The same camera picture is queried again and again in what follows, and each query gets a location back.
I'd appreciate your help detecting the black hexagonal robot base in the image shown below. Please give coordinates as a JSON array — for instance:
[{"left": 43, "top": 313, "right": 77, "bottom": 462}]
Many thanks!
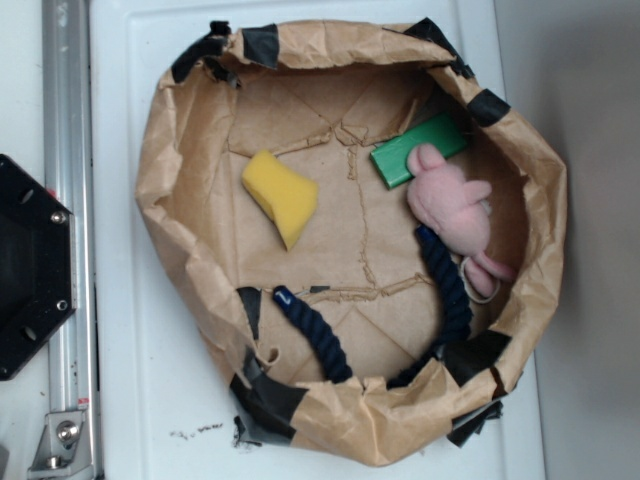
[{"left": 1, "top": 155, "right": 75, "bottom": 381}]

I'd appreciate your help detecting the yellow sponge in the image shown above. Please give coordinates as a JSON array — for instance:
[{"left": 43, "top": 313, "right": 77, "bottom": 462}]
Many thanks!
[{"left": 241, "top": 150, "right": 319, "bottom": 251}]

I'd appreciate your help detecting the green sponge block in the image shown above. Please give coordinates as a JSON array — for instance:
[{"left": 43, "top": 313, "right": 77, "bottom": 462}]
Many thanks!
[{"left": 369, "top": 112, "right": 469, "bottom": 191}]

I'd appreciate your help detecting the brown paper bag bin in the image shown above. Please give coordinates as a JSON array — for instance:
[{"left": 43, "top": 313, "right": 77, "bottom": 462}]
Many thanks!
[{"left": 135, "top": 19, "right": 567, "bottom": 467}]

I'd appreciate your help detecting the pink plush toy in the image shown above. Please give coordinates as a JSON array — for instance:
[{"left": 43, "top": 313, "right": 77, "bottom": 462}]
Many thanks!
[{"left": 407, "top": 143, "right": 516, "bottom": 299}]

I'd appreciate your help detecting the dark blue rope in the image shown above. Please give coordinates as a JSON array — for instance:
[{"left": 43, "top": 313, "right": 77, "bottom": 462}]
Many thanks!
[{"left": 272, "top": 224, "right": 474, "bottom": 390}]

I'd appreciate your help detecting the aluminium extrusion rail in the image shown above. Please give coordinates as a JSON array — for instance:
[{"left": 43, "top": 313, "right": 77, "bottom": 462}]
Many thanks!
[{"left": 41, "top": 0, "right": 100, "bottom": 416}]

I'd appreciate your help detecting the metal corner bracket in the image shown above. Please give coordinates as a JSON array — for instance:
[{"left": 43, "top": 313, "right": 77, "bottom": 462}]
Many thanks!
[{"left": 27, "top": 410, "right": 95, "bottom": 479}]

